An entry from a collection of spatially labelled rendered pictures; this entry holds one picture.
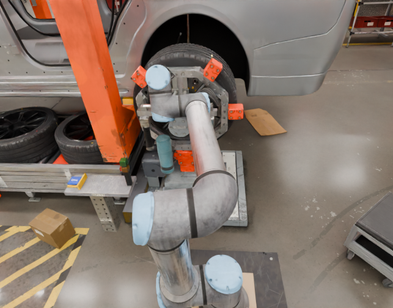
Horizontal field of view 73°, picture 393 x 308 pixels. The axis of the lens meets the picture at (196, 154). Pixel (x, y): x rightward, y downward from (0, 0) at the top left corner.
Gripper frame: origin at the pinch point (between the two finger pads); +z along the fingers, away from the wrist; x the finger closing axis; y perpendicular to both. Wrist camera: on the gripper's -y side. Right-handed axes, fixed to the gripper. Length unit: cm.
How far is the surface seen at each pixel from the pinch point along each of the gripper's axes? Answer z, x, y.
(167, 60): 15.8, 6.5, 9.9
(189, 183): 48, -64, -41
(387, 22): 364, -188, 344
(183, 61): 14.9, -0.1, 15.8
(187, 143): 32, -38, -18
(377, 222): -9, -141, 33
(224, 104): 14.0, -33.4, 15.8
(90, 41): 1.2, 37.3, -11.4
